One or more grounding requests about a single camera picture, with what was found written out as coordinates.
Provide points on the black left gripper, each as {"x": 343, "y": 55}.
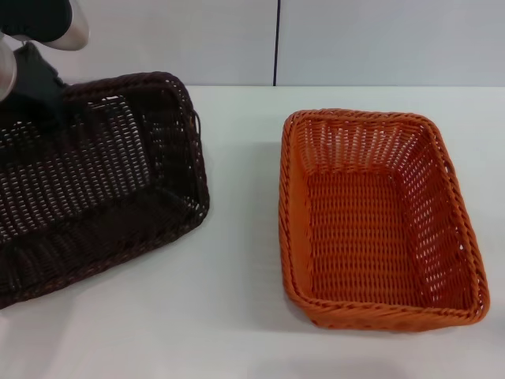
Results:
{"x": 39, "y": 75}

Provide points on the dark brown woven basket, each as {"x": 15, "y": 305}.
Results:
{"x": 98, "y": 177}

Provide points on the orange-yellow woven basket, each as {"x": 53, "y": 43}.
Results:
{"x": 363, "y": 245}

